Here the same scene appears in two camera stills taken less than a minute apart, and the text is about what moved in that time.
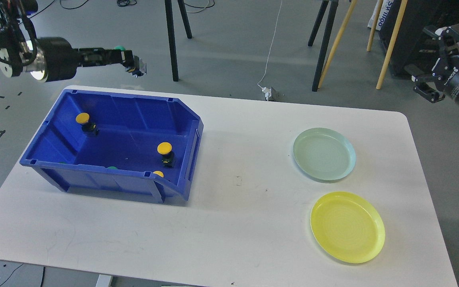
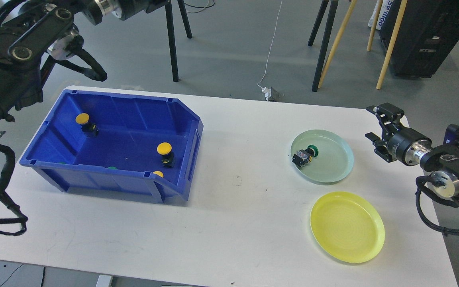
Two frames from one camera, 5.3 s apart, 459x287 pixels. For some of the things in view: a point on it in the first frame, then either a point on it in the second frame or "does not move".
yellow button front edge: [159, 172] does not move
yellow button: [165, 148] does not move
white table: [248, 223] does not move
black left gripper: [60, 59] to [124, 9]
